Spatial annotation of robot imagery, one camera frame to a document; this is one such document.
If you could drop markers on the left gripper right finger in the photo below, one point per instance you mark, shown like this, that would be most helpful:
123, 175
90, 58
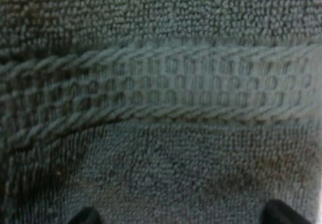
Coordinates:
284, 214

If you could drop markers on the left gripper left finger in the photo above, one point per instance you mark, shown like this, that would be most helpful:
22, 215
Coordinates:
86, 217

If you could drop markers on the grey-green towel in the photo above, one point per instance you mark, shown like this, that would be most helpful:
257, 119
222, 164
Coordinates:
161, 95

